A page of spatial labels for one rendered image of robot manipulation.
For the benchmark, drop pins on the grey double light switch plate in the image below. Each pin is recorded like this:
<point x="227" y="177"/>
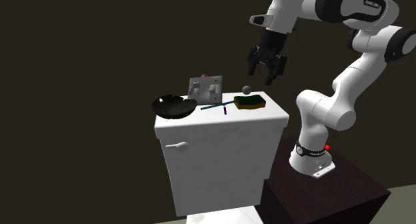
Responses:
<point x="205" y="89"/>

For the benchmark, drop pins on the small orange ball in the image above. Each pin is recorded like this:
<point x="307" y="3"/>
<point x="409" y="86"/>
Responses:
<point x="204" y="75"/>

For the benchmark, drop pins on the dark wooden robot stand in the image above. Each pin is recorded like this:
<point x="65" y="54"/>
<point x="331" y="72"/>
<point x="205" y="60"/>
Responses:
<point x="325" y="197"/>

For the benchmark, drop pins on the white toilet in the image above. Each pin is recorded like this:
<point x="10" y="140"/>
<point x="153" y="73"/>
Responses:
<point x="221" y="145"/>

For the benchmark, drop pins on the teal pen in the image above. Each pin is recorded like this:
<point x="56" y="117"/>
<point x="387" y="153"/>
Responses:
<point x="216" y="105"/>

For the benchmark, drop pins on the green and yellow sponge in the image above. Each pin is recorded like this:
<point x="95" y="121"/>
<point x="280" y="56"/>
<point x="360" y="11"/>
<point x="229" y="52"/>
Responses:
<point x="249" y="101"/>

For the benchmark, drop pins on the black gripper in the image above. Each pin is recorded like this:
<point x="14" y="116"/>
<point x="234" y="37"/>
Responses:
<point x="272" y="43"/>

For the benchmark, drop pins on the black broken bowl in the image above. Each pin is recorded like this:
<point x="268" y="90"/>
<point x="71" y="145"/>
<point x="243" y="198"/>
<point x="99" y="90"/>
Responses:
<point x="174" y="107"/>

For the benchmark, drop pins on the small grey ball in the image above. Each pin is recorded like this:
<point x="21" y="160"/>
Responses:
<point x="246" y="89"/>

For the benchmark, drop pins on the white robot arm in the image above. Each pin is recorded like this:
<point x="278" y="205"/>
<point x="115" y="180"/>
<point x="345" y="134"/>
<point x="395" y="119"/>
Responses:
<point x="344" y="83"/>

